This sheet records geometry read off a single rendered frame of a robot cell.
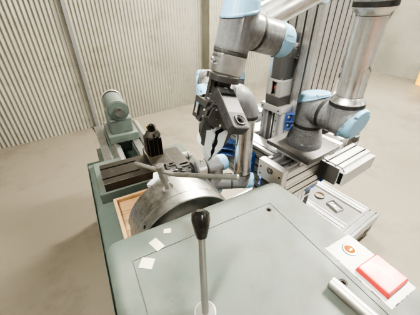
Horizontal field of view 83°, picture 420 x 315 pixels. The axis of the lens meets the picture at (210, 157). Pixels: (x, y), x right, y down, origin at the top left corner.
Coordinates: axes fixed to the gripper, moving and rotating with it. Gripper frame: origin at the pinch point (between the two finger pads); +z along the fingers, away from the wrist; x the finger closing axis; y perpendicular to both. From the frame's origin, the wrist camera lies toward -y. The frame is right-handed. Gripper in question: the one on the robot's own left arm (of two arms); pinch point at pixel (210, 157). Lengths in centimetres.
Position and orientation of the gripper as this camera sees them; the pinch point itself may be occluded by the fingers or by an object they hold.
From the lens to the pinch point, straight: 60.5
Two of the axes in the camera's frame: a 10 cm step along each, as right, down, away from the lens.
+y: -4.7, -4.8, 7.4
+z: -2.2, 8.8, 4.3
